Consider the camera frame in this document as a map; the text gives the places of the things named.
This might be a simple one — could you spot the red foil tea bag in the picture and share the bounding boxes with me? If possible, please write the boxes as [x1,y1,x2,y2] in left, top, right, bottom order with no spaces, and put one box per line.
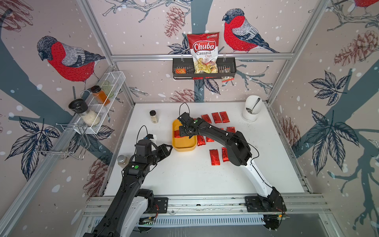
[174,130,182,138]
[219,111,230,123]
[197,135,206,146]
[206,137,214,143]
[212,112,223,123]
[201,114,212,124]
[209,149,221,166]
[227,127,236,133]
[222,147,230,162]

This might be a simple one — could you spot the yellow plastic storage box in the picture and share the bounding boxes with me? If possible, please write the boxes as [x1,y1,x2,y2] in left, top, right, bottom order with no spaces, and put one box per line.
[172,119,197,152]

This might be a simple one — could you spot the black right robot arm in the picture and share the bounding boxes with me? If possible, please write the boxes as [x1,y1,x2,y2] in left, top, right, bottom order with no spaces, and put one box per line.
[178,112,287,213]

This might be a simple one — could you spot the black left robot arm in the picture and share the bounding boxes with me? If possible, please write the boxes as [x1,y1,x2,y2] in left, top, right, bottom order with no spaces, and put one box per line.
[84,136,173,237]

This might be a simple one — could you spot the silver cap spice jar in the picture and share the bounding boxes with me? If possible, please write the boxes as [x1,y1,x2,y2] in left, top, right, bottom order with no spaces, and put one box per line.
[117,155,130,169]

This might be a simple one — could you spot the black cap spice jar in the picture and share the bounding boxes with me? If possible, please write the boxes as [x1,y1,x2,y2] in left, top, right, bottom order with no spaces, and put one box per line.
[149,110,159,123]

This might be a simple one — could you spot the metal spoon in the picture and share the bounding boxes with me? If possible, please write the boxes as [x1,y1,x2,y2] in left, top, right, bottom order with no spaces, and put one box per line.
[246,98,261,114]

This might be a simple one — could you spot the white utensil cup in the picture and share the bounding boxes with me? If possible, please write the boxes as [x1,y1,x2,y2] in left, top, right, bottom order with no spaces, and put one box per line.
[242,95,264,122]

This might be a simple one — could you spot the orange spice bottle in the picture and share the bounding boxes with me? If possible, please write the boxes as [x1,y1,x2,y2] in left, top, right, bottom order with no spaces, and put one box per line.
[90,86,110,106]

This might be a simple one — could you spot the green item on shelf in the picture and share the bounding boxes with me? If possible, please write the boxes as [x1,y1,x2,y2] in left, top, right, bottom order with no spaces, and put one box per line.
[101,80,115,98]

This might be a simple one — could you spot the Chuba cassava chips bag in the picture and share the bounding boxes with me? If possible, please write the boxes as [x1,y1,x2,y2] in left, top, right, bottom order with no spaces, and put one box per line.
[187,32,219,74]

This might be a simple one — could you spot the black lid rice jar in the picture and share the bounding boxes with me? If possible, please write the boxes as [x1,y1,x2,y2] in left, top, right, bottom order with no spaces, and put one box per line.
[68,98,101,127]

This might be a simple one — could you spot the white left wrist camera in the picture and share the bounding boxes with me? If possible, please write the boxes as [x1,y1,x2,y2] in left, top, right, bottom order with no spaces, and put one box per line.
[144,134,157,143]

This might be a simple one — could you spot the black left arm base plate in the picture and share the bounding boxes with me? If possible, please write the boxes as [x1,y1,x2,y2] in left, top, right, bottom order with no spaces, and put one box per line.
[136,189,168,214]

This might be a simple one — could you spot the black wall basket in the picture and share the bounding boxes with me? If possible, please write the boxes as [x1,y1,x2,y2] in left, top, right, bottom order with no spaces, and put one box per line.
[172,58,236,80]

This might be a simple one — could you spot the white wire wall shelf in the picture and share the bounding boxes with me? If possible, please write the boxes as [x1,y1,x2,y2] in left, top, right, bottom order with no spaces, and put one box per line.
[69,71,125,134]

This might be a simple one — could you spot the chrome wire rack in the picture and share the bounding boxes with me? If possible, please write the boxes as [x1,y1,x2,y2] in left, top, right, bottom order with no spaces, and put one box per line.
[34,123,91,161]

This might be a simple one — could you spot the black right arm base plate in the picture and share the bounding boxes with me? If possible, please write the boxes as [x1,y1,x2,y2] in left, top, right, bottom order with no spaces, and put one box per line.
[244,187,287,212]

